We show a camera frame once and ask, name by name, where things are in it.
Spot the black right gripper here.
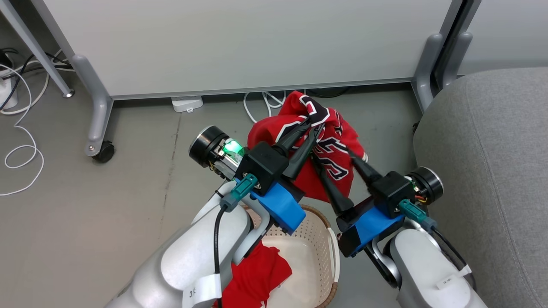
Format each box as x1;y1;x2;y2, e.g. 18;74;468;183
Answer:
310;149;444;219

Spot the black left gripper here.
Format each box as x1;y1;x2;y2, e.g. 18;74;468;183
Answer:
190;116;325;197

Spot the red basketball jersey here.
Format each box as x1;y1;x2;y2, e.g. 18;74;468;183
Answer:
213;90;366;308

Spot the cream perforated laundry basket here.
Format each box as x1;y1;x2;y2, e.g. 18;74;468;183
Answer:
244;204;341;308

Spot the large white partition panel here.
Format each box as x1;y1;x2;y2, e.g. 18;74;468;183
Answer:
30;0;454;100

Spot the white power adapter box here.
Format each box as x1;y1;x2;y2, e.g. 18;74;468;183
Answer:
171;96;204;113

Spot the grey fabric sofa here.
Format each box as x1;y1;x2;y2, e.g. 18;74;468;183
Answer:
413;66;548;308

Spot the black caster wheel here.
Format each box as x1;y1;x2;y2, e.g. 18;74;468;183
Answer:
92;141;115;163

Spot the grey partition foot with caster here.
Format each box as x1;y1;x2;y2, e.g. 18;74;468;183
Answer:
71;54;114;157

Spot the narrow white partition panel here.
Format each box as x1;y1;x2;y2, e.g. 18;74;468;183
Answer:
456;0;548;77

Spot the grey metal table leg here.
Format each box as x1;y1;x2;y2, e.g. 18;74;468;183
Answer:
0;0;74;98

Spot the white power strip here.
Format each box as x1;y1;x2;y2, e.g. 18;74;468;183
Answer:
0;77;18;110

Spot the coiled white cable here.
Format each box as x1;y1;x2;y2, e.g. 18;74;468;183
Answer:
243;91;287;124

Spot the black cable under partition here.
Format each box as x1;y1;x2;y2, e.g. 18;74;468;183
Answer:
306;88;351;98

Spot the teal right cable connector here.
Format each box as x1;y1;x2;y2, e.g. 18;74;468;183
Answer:
398;199;437;231

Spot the teal cable connector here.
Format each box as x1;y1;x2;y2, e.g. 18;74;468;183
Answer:
220;175;258;212
398;199;437;231

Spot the teal left cable connector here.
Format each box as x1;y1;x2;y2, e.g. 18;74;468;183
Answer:
220;175;258;212

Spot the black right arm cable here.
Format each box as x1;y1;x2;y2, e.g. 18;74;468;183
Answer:
430;227;469;268

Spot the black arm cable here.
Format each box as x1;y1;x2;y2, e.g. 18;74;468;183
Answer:
213;205;227;308
430;227;469;268

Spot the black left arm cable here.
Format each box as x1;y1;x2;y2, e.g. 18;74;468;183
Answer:
213;205;227;308

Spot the long looping white cable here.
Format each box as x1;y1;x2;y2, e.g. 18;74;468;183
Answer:
0;64;45;197

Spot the bundle of black cables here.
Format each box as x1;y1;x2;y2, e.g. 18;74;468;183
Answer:
0;48;73;112

